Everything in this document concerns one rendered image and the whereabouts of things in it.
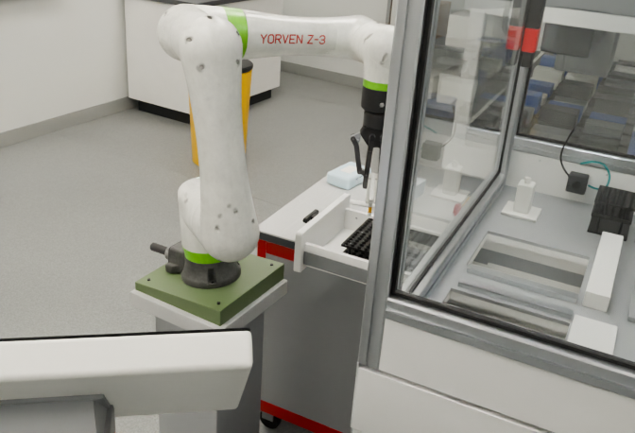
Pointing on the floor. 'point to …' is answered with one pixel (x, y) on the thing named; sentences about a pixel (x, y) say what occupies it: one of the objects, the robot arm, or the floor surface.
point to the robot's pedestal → (167, 320)
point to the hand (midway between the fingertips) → (371, 188)
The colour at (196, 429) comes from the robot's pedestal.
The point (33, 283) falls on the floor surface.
